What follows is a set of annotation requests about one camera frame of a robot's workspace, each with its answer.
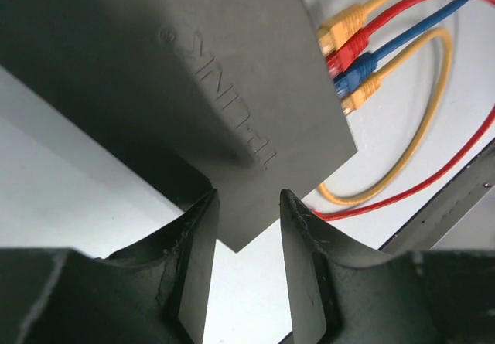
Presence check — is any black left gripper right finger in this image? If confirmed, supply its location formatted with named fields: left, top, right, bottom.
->
left=280, top=189, right=494, bottom=343

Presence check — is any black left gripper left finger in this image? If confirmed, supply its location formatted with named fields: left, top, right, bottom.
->
left=1, top=191, right=220, bottom=343

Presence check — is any yellow cable long loop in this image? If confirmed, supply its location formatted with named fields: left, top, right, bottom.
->
left=317, top=27, right=454, bottom=206

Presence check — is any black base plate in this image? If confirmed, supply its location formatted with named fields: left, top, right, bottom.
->
left=379, top=141, right=494, bottom=255

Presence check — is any blue ethernet cable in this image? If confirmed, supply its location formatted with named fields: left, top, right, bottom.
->
left=333, top=0, right=495, bottom=98

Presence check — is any red ethernet cable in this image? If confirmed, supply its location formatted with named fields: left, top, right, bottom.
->
left=309, top=0, right=495, bottom=221

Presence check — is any black network switch box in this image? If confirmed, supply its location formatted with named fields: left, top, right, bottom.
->
left=1, top=0, right=357, bottom=251

